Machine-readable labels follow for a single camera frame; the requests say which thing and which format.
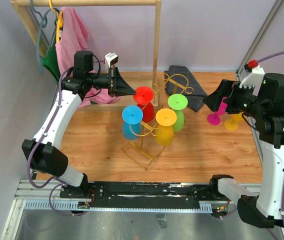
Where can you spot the blue wine glass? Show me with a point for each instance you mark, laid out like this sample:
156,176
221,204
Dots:
132,115

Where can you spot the orange wine glass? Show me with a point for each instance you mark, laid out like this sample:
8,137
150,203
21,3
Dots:
232,123
164,131

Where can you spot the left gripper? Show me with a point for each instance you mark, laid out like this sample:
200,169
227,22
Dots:
119,87

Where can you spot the pink wine glass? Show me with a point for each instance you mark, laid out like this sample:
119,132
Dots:
214,118

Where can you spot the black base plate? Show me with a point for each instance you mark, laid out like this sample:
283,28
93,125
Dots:
143,195

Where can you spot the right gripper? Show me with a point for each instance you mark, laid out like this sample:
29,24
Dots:
228,88

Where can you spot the gold wire glass rack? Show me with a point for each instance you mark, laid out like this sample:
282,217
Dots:
135,149

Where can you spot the pink garment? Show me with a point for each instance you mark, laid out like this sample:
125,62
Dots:
72,39

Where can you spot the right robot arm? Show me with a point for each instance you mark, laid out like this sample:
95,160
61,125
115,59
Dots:
266,209

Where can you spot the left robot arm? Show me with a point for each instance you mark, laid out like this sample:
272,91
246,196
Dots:
42,152

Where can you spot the green wine glass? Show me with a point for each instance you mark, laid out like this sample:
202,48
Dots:
178,102

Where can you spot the grey folded cloth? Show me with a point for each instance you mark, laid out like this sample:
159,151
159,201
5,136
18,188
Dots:
195,99

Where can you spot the wooden clothes rack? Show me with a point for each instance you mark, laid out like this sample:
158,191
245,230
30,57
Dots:
21,8

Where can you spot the aluminium frame rail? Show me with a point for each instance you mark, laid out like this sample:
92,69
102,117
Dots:
128,211

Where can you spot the green garment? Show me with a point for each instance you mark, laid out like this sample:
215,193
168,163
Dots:
50,60

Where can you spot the blue-grey hanger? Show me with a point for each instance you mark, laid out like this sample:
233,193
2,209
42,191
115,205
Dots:
42,25

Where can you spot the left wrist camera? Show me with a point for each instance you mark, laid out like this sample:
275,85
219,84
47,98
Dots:
110,59

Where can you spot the red wine glass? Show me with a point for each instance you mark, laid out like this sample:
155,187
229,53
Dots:
143,97

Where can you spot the yellow hanger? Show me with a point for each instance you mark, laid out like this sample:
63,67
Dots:
59,21

